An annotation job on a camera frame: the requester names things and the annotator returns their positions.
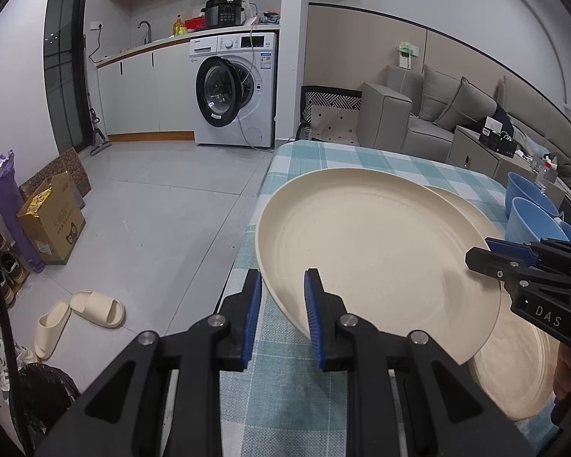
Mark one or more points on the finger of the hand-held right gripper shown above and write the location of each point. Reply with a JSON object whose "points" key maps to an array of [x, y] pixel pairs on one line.
{"points": [[507, 247], [490, 263]]}

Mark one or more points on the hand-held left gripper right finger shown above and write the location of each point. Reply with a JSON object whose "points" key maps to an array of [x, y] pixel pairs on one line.
{"points": [[314, 319]]}

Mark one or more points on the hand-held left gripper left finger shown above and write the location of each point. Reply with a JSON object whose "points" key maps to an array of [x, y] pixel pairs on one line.
{"points": [[252, 314]]}

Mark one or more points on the cream plate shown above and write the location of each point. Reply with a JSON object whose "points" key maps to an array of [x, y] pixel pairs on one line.
{"points": [[514, 366], [376, 247]]}

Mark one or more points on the person's right hand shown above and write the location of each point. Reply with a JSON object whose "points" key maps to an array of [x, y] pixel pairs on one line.
{"points": [[567, 373]]}

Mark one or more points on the clear water bottle red cap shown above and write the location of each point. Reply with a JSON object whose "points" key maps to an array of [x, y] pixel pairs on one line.
{"points": [[546, 176]]}

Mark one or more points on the grey side cabinet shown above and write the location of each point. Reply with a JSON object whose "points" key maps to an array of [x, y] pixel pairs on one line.
{"points": [[471, 152]]}

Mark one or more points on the black box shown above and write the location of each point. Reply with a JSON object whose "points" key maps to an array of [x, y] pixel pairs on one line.
{"points": [[497, 145]]}

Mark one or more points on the white box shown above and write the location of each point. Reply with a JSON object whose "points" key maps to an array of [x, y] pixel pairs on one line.
{"points": [[495, 125]]}

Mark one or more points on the dark cloth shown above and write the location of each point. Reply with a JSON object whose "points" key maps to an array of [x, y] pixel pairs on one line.
{"points": [[504, 116]]}

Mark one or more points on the grey cushion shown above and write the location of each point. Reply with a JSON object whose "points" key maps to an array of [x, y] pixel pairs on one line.
{"points": [[433, 90], [466, 104]]}

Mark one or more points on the cream slipper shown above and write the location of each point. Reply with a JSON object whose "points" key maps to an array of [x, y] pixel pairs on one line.
{"points": [[52, 328], [97, 312]]}

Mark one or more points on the teal checkered tablecloth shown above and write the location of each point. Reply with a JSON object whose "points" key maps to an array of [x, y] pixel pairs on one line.
{"points": [[342, 157]]}

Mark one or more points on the grey sofa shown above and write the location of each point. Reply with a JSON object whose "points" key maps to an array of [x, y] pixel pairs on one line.
{"points": [[385, 114]]}

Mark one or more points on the white washing machine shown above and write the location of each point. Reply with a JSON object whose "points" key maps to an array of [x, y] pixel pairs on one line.
{"points": [[257, 119]]}

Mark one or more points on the yellow cardboard box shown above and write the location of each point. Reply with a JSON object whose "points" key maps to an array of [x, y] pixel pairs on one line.
{"points": [[52, 228]]}

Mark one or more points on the black trash bag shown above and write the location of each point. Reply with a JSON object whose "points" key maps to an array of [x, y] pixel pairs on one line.
{"points": [[43, 390]]}

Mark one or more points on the brown patterned board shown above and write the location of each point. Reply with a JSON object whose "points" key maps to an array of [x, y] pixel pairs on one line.
{"points": [[74, 166]]}

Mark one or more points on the upright vacuum cleaner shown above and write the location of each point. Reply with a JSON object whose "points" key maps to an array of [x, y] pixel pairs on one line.
{"points": [[97, 135]]}

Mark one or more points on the white kitchen counter cabinets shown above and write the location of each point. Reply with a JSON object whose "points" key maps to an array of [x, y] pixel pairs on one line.
{"points": [[138, 95]]}

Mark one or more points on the shoe rack with shoes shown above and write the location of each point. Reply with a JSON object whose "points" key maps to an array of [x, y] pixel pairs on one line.
{"points": [[4, 271]]}

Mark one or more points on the purple bag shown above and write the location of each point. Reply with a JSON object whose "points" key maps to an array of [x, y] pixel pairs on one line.
{"points": [[7, 209]]}

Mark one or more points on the red box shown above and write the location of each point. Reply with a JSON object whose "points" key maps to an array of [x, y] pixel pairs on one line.
{"points": [[195, 24]]}

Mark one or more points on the yellow bottle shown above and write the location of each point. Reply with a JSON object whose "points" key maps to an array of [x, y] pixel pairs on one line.
{"points": [[178, 26]]}

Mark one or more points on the black pressure cooker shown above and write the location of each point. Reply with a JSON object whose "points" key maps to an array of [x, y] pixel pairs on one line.
{"points": [[223, 13]]}

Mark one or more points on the kitchen faucet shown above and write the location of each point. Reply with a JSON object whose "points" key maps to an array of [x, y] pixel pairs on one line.
{"points": [[147, 28]]}

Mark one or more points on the dark glass door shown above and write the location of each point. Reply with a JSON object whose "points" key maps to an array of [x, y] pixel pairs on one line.
{"points": [[66, 57]]}

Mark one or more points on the wall socket with green charger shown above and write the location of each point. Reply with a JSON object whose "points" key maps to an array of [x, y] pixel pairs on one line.
{"points": [[406, 54]]}

